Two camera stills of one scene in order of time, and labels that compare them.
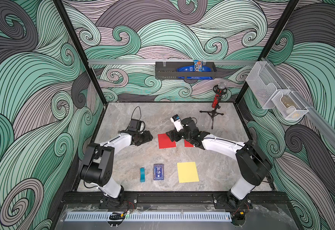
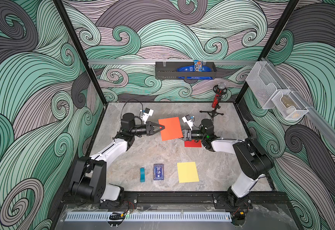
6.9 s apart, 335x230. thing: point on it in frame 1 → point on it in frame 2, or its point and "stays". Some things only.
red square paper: [164, 141] → [173, 129]
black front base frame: [173, 200] stays
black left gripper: [147, 134] → [150, 126]
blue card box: [158, 173] stays
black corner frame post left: [67, 19] stays
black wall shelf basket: [168, 70] stays
